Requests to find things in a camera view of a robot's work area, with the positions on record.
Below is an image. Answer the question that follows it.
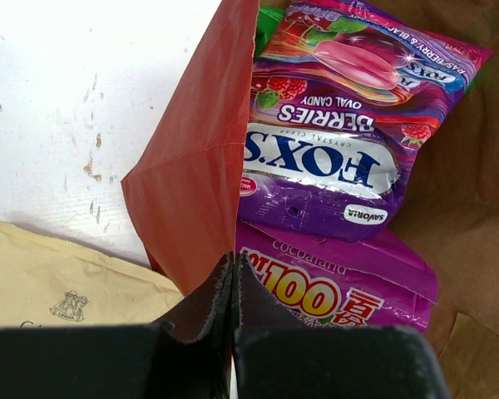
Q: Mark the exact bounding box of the red brown paper bag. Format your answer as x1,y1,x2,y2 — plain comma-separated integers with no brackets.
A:
122,1,499,398

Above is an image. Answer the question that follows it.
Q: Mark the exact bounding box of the purple Fox's candy bag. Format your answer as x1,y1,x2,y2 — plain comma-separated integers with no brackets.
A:
238,1,492,241

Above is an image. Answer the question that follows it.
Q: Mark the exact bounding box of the green Chuba cassava chips bag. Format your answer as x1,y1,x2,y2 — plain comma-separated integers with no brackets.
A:
254,6,285,60

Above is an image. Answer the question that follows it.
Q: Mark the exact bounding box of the purple Cocoaland gummy bag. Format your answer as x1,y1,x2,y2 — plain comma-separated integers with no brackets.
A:
235,221,438,333

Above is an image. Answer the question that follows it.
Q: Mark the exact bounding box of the beige orange cassava chips bag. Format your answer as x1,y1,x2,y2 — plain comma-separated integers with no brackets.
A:
0,222,183,328

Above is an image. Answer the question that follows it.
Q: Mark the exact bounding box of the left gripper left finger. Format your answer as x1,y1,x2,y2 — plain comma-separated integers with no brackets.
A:
0,254,235,398

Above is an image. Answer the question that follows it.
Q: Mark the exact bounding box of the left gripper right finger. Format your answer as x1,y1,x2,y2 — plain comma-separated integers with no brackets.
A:
232,255,451,398

